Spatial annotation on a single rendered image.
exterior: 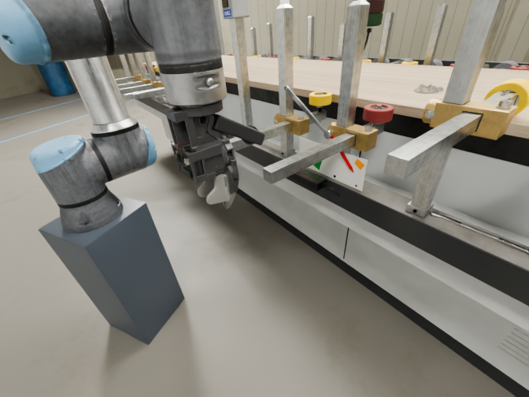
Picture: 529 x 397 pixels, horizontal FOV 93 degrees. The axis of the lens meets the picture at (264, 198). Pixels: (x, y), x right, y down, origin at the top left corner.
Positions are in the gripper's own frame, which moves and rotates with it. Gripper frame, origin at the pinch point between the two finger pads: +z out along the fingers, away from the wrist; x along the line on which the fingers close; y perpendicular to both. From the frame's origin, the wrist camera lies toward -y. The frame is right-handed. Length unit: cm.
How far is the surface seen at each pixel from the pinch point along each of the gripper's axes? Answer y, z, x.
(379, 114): -48.4, -6.9, 3.4
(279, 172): -12.3, -2.6, 1.8
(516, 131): -59, -6, 31
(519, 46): -457, 13, -46
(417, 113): -59, -6, 9
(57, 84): -5, 57, -829
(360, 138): -39.6, -2.8, 3.8
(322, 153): -26.3, -2.4, 2.1
